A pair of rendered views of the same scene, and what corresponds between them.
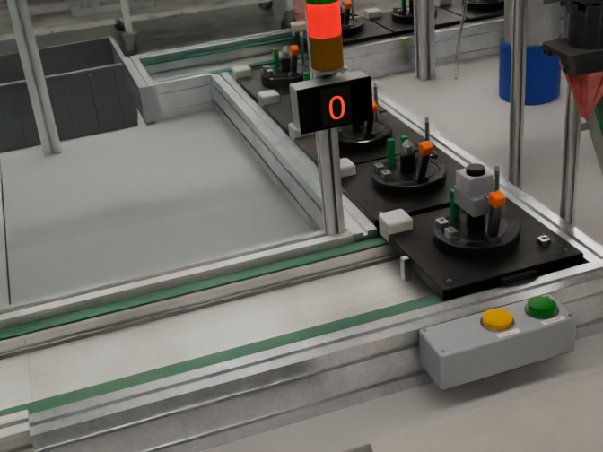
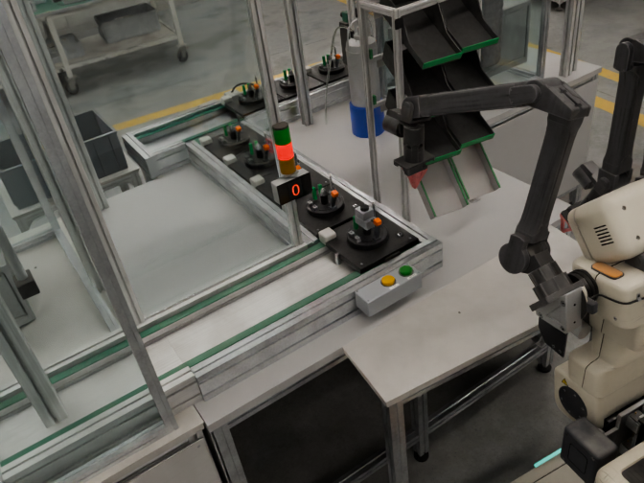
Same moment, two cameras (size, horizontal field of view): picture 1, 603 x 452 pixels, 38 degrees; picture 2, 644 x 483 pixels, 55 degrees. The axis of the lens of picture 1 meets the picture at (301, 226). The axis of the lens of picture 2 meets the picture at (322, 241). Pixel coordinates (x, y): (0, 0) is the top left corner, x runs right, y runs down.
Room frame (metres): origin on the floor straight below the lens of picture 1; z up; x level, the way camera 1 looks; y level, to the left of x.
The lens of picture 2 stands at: (-0.38, 0.23, 2.21)
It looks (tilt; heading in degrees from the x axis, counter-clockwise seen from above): 36 degrees down; 348
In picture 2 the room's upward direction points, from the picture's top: 9 degrees counter-clockwise
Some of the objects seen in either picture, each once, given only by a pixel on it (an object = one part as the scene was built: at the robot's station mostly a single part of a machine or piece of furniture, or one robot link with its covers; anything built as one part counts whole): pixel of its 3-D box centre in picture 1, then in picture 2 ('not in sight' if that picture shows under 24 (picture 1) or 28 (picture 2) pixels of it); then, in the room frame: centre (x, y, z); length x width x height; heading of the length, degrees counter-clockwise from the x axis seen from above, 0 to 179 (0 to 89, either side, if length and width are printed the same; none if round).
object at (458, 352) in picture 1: (497, 340); (388, 288); (0.99, -0.26, 0.93); 0.21 x 0.07 x 0.06; 106
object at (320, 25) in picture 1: (323, 18); (284, 149); (1.28, -0.06, 1.33); 0.05 x 0.05 x 0.05
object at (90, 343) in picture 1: (300, 307); (291, 287); (1.16, 0.02, 0.91); 0.84 x 0.28 x 0.10; 106
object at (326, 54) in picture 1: (326, 50); (287, 163); (1.28, -0.06, 1.28); 0.05 x 0.05 x 0.05
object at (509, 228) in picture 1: (476, 231); (367, 235); (1.22, -0.28, 0.98); 0.14 x 0.14 x 0.02
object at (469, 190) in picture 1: (472, 185); (363, 214); (1.23, -0.28, 1.06); 0.08 x 0.04 x 0.07; 17
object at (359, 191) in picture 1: (407, 159); (324, 196); (1.47, -0.21, 1.01); 0.24 x 0.24 x 0.13; 16
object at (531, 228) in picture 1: (476, 242); (368, 240); (1.22, -0.28, 0.96); 0.24 x 0.24 x 0.02; 16
